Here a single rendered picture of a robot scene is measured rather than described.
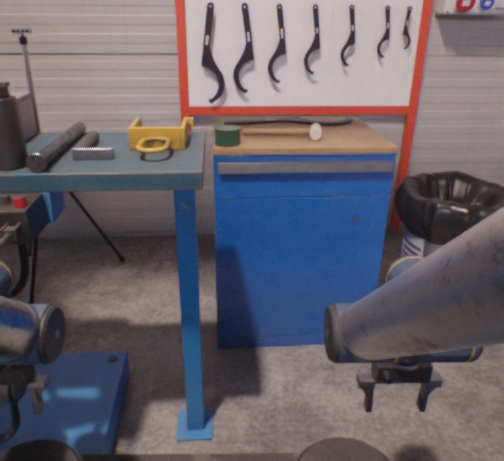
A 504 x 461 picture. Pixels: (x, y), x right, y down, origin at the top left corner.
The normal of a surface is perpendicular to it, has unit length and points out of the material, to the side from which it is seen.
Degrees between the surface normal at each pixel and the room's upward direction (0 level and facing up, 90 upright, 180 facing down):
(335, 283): 90
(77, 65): 90
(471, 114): 90
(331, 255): 90
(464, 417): 0
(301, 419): 0
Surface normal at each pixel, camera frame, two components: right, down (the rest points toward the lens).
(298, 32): 0.07, 0.39
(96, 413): 0.01, -0.92
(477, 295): -0.92, 0.36
